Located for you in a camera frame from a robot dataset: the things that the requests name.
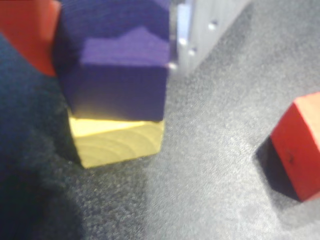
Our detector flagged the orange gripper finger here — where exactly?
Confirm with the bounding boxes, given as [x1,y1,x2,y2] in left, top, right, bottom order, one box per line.
[0,0,63,77]

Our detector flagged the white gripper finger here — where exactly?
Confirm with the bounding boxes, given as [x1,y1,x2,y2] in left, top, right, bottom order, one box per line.
[171,0,251,74]

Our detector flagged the purple wooden cube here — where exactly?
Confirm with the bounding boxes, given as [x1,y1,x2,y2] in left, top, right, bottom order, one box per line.
[53,0,173,123]

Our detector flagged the yellow wooden cube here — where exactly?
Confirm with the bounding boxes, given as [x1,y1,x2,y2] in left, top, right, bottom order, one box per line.
[68,116,166,169]

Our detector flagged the red wooden cube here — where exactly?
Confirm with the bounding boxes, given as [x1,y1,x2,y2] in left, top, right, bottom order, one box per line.
[270,91,320,203]

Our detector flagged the black felt mat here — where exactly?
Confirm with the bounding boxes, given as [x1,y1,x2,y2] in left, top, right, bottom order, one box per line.
[0,0,320,240]

